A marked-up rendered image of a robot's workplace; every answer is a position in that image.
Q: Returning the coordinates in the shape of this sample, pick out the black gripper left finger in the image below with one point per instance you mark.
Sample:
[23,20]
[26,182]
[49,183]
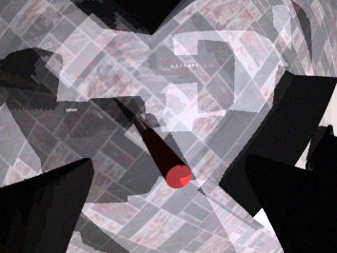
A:
[40,214]

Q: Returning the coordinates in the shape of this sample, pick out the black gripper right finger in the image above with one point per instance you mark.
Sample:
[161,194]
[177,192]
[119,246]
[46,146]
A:
[301,205]

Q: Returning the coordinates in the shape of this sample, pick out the dark red peg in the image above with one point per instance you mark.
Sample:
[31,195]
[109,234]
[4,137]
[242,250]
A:
[171,167]

